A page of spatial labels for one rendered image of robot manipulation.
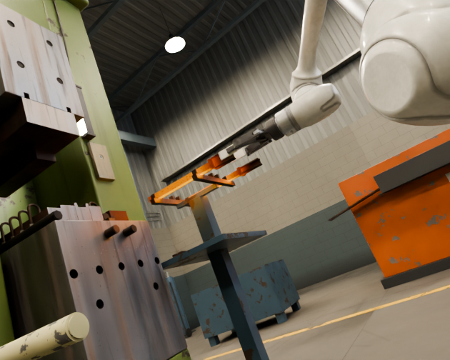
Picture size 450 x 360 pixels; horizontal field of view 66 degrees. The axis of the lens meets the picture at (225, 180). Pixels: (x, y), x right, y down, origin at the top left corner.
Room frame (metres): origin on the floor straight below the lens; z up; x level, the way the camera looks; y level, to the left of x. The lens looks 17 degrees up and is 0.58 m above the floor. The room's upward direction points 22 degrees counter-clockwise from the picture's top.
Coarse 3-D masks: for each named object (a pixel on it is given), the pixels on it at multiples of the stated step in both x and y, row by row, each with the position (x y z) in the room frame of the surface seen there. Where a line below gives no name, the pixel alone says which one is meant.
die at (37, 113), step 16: (16, 112) 0.92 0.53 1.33; (32, 112) 0.93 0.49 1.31; (48, 112) 0.99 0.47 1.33; (64, 112) 1.06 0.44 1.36; (0, 128) 0.96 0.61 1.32; (16, 128) 0.93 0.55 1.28; (32, 128) 0.95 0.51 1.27; (48, 128) 0.98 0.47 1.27; (64, 128) 1.04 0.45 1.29; (0, 144) 0.97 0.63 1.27; (16, 144) 1.00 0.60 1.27; (48, 144) 1.07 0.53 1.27; (64, 144) 1.11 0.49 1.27; (0, 160) 1.05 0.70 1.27
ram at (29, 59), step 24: (0, 24) 0.89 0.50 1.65; (24, 24) 0.99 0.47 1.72; (0, 48) 0.88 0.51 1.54; (24, 48) 0.96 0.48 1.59; (48, 48) 1.06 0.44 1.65; (0, 72) 0.87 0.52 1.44; (24, 72) 0.94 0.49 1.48; (48, 72) 1.03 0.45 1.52; (0, 96) 0.88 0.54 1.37; (24, 96) 0.94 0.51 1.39; (48, 96) 1.01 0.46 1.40; (72, 96) 1.11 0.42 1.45
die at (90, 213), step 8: (48, 208) 0.91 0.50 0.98; (56, 208) 0.94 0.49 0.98; (64, 208) 0.96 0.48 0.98; (72, 208) 0.99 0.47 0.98; (80, 208) 1.02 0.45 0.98; (88, 208) 1.05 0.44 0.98; (96, 208) 1.08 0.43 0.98; (40, 216) 0.92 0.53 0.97; (64, 216) 0.96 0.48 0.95; (72, 216) 0.98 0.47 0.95; (80, 216) 1.01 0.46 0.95; (88, 216) 1.04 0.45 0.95; (96, 216) 1.07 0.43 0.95; (24, 224) 0.95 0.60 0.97; (16, 232) 0.97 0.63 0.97; (0, 240) 1.00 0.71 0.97; (8, 240) 0.98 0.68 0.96
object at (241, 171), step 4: (252, 160) 1.39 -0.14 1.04; (256, 160) 1.39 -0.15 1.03; (248, 164) 1.40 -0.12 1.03; (252, 164) 1.40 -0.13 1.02; (256, 164) 1.38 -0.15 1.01; (260, 164) 1.39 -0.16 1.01; (236, 168) 1.41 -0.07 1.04; (240, 168) 1.41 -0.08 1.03; (244, 168) 1.41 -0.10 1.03; (248, 168) 1.41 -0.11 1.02; (252, 168) 1.39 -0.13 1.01; (236, 172) 1.42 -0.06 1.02; (240, 172) 1.41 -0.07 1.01; (244, 172) 1.41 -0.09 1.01; (248, 172) 1.43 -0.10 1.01; (228, 176) 1.44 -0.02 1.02; (232, 176) 1.43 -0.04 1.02; (236, 176) 1.44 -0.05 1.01; (204, 188) 1.49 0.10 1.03
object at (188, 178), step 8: (208, 160) 1.19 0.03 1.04; (216, 160) 1.20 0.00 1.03; (224, 160) 1.19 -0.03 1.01; (232, 160) 1.19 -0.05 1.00; (200, 168) 1.22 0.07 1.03; (208, 168) 1.20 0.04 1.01; (216, 168) 1.20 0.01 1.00; (184, 176) 1.24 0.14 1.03; (176, 184) 1.26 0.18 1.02; (184, 184) 1.27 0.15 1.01; (160, 192) 1.29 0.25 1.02; (168, 192) 1.29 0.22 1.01
